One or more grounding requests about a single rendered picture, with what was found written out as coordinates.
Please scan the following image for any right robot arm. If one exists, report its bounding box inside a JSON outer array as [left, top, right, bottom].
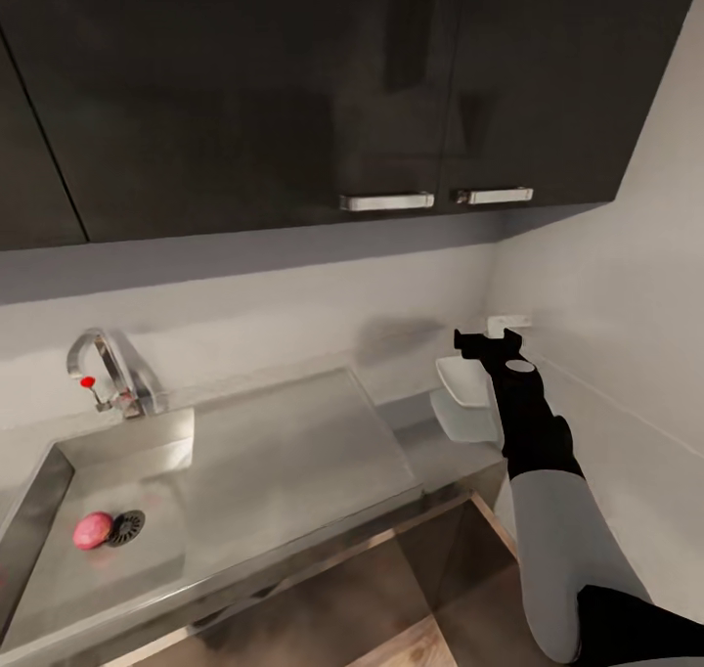
[[454, 314, 704, 667]]

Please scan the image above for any bowl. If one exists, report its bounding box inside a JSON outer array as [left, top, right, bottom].
[[436, 357, 491, 412]]

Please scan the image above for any vidalia onion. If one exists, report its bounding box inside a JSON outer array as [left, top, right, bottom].
[[73, 512, 114, 551]]

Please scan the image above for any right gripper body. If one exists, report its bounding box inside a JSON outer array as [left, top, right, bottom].
[[462, 332, 521, 362]]

